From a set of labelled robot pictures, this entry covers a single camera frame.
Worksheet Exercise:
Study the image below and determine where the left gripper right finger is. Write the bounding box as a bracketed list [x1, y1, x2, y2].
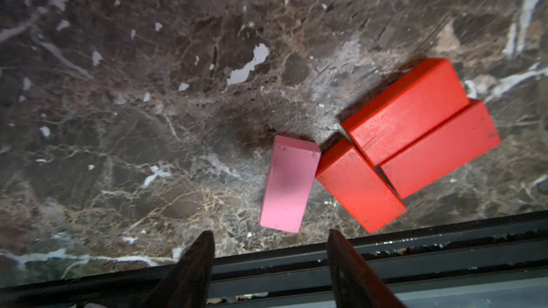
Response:
[327, 230, 405, 308]

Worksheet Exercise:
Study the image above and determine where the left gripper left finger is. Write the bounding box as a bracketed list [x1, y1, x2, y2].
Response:
[139, 230, 215, 307]

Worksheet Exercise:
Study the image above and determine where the red block bottom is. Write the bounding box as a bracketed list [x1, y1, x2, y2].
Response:
[316, 138, 407, 233]

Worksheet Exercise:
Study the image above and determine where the pink block lower left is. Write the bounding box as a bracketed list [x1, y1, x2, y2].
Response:
[259, 135, 321, 233]

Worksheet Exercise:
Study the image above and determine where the red block large center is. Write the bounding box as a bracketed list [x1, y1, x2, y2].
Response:
[342, 58, 470, 166]

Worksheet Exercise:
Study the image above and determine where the black front rail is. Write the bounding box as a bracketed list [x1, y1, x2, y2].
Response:
[1, 211, 547, 307]

